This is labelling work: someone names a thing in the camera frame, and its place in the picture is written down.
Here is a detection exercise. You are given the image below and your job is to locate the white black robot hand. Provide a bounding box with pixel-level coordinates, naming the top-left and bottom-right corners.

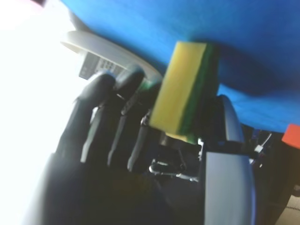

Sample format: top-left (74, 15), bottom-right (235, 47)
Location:
top-left (20, 65), bottom-right (256, 225)

